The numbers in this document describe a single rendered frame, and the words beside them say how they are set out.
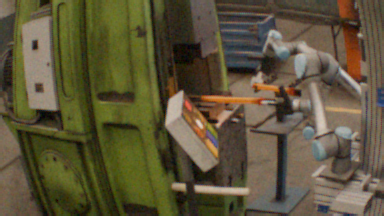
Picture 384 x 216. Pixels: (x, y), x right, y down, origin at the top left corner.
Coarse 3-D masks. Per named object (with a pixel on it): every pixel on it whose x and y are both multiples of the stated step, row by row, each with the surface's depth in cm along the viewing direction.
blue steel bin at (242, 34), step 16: (224, 16) 763; (240, 16) 752; (256, 16) 740; (272, 16) 725; (224, 32) 694; (240, 32) 685; (256, 32) 675; (224, 48) 704; (240, 48) 694; (256, 48) 685; (240, 64) 701; (256, 64) 692
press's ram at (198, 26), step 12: (168, 0) 301; (180, 0) 298; (192, 0) 298; (204, 0) 312; (168, 12) 304; (180, 12) 301; (192, 12) 299; (204, 12) 312; (180, 24) 304; (192, 24) 301; (204, 24) 313; (216, 24) 327; (180, 36) 307; (192, 36) 304; (204, 36) 313
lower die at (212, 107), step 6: (192, 96) 341; (198, 96) 340; (216, 96) 338; (222, 96) 337; (192, 102) 335; (198, 102) 333; (204, 102) 332; (210, 102) 331; (216, 102) 330; (222, 102) 336; (198, 108) 327; (204, 108) 326; (210, 108) 325; (216, 108) 330; (222, 108) 337; (204, 114) 324; (210, 114) 323; (216, 114) 330
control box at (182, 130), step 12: (180, 96) 281; (168, 108) 277; (180, 108) 265; (192, 108) 283; (168, 120) 262; (180, 120) 257; (192, 120) 270; (204, 120) 290; (180, 132) 259; (192, 132) 259; (204, 132) 275; (180, 144) 261; (192, 144) 261; (204, 144) 262; (192, 156) 263; (204, 156) 263; (204, 168) 265
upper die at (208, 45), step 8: (208, 40) 318; (216, 40) 326; (176, 48) 317; (184, 48) 315; (192, 48) 313; (200, 48) 310; (208, 48) 318; (216, 48) 327; (176, 56) 319; (184, 56) 316; (192, 56) 314; (200, 56) 312
